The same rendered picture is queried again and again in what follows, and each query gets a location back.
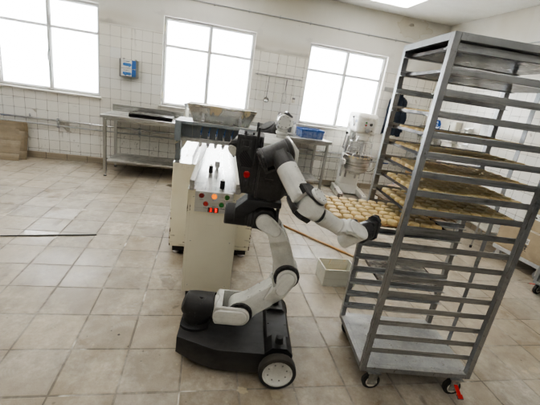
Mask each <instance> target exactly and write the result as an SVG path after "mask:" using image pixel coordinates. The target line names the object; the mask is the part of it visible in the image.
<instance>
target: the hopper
mask: <svg viewBox="0 0 540 405"><path fill-rule="evenodd" d="M187 104H188V106H189V109H190V113H191V116H192V119H193V121H200V122H206V123H212V124H219V125H230V126H237V127H243V128H249V127H250V125H251V123H252V121H253V119H254V118H255V116H256V114H257V111H255V110H251V109H245V108H234V107H228V106H222V105H217V104H205V103H199V102H193V101H190V102H188V103H187Z"/></svg>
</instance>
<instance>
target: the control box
mask: <svg viewBox="0 0 540 405"><path fill-rule="evenodd" d="M201 193H203V194H204V197H203V198H200V197H199V194H201ZM213 194H216V195H217V198H216V199H213V198H212V195H213ZM227 195H228V196H229V197H230V198H229V200H225V198H224V197H225V196H227ZM233 197H234V193H228V192H220V191H212V190H196V191H195V201H194V211H201V212H210V211H209V208H211V212H210V213H219V214H224V213H225V207H226V203H227V202H229V203H233ZM204 202H208V205H207V206H206V207H205V206H204V205H203V203H204ZM220 203H223V205H224V206H223V207H220V206H219V204H220ZM215 208H217V212H216V209H215Z"/></svg>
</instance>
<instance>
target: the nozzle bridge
mask: <svg viewBox="0 0 540 405"><path fill-rule="evenodd" d="M210 128H211V131H210V140H207V134H208V131H209V130H210ZM218 128H219V130H218ZM240 129H242V130H247V131H256V129H257V126H252V125H250V127H249V128H243V127H237V126H230V125H219V124H212V123H206V122H200V121H193V119H192V118H191V117H179V118H178V119H176V120H175V126H174V140H176V142H175V157H174V159H176V160H179V159H180V158H181V155H182V141H195V142H202V143H208V144H216V145H229V143H230V137H231V134H232V133H233V135H232V136H233V138H232V140H234V139H235V138H236V137H237V136H238V134H239V130H240ZM201 130H202V139H200V138H199V136H200V131H201ZM217 130H218V139H217V141H215V134H216V133H217ZM225 130H226V132H225ZM233 130H234V132H233ZM224 133H225V141H223V134H224Z"/></svg>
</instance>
